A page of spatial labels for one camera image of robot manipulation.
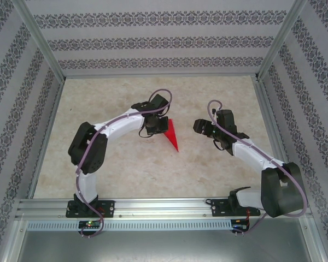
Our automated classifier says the red paper sheet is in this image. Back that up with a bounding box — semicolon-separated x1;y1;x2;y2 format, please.
162;118;180;152

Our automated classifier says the grey metal sheet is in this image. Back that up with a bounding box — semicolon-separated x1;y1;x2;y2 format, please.
15;230;318;262

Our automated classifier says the right gripper black cable loop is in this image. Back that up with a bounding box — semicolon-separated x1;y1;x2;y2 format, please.
212;138;227;151

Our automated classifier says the aluminium frame cross bar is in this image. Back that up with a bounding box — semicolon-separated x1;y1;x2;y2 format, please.
63;72;260;80

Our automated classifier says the aluminium table side rail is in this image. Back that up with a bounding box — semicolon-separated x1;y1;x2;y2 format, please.
27;78;67;199
253;76;300;197

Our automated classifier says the aluminium mounting rail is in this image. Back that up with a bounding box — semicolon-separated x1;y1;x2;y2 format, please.
15;198;314;219

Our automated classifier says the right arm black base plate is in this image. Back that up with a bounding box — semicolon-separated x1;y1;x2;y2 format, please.
209;198;263;218

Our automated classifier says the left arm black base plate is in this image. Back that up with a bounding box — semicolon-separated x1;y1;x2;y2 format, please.
66;200;116;219

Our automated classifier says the slotted grey cable duct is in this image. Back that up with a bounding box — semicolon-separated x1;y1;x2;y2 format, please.
26;219;236;231

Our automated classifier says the aluminium frame post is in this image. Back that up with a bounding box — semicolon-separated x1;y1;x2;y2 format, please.
11;0;66;82
255;0;308;82

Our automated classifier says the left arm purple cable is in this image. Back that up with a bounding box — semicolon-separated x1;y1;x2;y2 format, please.
75;88;173;238

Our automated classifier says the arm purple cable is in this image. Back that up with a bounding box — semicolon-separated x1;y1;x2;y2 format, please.
75;88;173;238
207;99;309;237

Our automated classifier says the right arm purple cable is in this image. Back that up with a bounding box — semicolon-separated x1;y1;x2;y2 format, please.
207;99;309;237

